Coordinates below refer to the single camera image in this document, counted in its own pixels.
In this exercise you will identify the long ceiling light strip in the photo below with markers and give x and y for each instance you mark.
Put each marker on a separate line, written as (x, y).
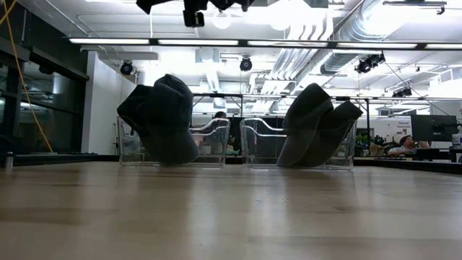
(198, 42)
(444, 46)
(288, 43)
(108, 41)
(375, 45)

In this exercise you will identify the black computer monitor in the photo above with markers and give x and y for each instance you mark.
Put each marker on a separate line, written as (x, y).
(433, 128)

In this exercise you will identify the light grey hat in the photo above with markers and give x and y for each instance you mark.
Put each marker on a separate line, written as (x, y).
(307, 119)

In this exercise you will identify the white wall poster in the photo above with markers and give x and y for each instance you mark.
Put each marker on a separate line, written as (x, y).
(403, 126)

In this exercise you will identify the large silver ventilation duct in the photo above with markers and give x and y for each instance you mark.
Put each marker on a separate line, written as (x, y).
(343, 57)

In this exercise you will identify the black aluminium frame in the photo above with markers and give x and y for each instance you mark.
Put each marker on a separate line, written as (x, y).
(415, 167)

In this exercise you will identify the black office desk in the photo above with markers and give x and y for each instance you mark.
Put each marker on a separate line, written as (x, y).
(433, 153)

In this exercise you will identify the clear plastic bin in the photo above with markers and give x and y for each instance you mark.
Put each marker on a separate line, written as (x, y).
(213, 144)
(260, 151)

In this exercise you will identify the person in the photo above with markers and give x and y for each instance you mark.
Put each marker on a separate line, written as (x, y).
(219, 115)
(406, 141)

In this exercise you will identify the black ceiling track fixture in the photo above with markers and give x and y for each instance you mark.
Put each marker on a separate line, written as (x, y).
(415, 3)

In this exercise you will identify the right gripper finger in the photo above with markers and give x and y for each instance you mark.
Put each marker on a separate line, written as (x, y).
(153, 4)

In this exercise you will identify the white ceiling pipes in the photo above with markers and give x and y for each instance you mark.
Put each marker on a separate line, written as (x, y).
(288, 76)

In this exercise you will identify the black ceiling spotlight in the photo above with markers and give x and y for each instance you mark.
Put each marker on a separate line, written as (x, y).
(127, 68)
(364, 65)
(246, 64)
(402, 92)

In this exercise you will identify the blue hat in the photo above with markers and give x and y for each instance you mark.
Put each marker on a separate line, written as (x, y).
(169, 97)
(173, 144)

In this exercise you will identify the small silver cylinder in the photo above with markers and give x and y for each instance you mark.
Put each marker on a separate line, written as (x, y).
(9, 162)

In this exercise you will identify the white container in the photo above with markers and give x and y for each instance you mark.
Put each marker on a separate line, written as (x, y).
(457, 139)

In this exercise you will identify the green background plant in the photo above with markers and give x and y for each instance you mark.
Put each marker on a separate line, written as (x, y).
(375, 141)

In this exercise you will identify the black background rig frame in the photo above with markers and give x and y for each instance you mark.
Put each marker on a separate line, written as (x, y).
(216, 95)

